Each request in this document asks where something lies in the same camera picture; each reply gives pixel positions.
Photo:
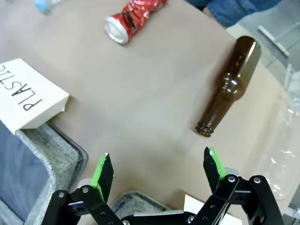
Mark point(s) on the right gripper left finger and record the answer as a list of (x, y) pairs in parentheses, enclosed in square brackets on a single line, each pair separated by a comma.
[(103, 178)]

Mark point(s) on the person in denim shirt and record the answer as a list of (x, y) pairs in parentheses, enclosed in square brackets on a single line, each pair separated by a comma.
[(229, 11)]

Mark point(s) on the white PLASTIC label card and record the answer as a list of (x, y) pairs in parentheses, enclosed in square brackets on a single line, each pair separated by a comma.
[(30, 93)]

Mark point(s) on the clear plastic water bottle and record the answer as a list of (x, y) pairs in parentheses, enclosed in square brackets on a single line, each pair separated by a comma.
[(42, 4)]

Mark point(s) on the grey metal bar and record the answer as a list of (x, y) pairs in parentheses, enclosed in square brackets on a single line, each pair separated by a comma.
[(273, 39)]

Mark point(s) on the white CAN label card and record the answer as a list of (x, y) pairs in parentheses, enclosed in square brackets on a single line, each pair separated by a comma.
[(194, 204)]

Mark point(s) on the brown glass bottle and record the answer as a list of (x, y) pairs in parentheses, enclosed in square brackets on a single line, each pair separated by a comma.
[(232, 84)]

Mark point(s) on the crushed red soda can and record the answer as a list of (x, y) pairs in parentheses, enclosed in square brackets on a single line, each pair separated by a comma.
[(133, 21)]

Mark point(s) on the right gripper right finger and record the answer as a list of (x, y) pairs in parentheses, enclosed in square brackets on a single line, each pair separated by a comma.
[(212, 168)]

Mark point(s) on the grey felt basket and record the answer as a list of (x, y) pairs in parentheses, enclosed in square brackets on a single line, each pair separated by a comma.
[(140, 202), (58, 152)]

